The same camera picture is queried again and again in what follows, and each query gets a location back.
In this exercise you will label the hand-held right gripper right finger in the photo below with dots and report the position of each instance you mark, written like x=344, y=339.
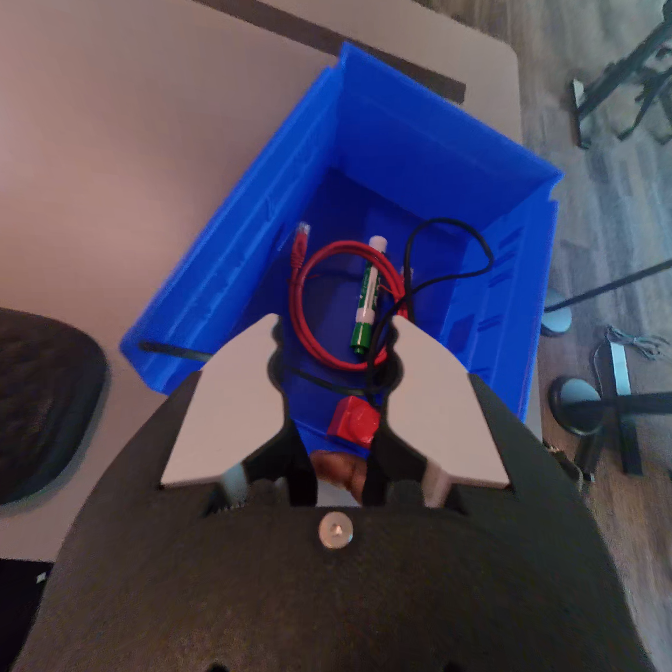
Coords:
x=446, y=420

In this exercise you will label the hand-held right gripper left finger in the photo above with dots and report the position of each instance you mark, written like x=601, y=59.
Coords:
x=226, y=415

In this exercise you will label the red foam block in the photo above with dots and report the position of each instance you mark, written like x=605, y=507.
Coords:
x=354, y=420

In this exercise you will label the green white marker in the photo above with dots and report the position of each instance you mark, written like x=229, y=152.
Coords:
x=368, y=294

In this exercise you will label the black rubber loop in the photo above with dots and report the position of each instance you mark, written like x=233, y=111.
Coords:
x=478, y=247

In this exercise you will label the blue plastic bin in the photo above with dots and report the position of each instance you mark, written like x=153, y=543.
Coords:
x=410, y=137

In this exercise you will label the black light stand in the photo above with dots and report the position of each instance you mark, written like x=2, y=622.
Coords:
x=557, y=318
x=575, y=404

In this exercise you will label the grey power strip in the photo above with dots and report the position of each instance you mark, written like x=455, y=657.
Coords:
x=620, y=373

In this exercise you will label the black dimpled pad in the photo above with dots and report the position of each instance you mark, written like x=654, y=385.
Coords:
x=42, y=404

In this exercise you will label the black tripod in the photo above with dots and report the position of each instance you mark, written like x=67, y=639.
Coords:
x=625, y=84

